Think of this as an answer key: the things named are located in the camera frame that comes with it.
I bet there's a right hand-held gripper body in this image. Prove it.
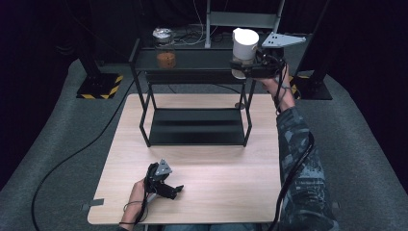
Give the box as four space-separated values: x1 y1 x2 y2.
254 31 308 80

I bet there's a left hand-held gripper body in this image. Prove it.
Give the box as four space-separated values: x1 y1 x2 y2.
143 158 174 197

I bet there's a white paper cup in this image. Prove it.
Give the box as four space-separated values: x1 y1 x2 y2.
231 27 261 80

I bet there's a black metal shelf rack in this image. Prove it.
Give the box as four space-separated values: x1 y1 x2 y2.
129 38 262 148

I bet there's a glass jar with silver lid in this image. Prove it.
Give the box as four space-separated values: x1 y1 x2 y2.
151 27 178 70

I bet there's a person's right hand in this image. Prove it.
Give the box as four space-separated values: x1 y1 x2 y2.
257 63 296 114

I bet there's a person's left hand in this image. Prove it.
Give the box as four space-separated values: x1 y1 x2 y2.
122 178 152 231

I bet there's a black stand with hazard-striped base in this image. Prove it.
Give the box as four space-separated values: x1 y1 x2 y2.
287 33 333 101
76 38 124 100

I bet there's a grey metal stand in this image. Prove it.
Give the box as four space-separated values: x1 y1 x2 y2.
204 0 286 49

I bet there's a thin black cable behind rack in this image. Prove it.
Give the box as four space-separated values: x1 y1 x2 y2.
211 83 242 95

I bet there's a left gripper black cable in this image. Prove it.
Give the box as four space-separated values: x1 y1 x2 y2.
118 174 155 226

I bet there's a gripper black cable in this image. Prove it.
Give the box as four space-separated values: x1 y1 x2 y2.
270 62 316 231
118 174 155 226

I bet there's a bundle of floor cables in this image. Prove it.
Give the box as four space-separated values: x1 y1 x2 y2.
171 0 207 48

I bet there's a long black floor cable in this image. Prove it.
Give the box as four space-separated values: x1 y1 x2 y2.
30 79 137 231

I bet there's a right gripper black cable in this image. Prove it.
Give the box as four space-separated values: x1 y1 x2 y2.
270 62 316 231

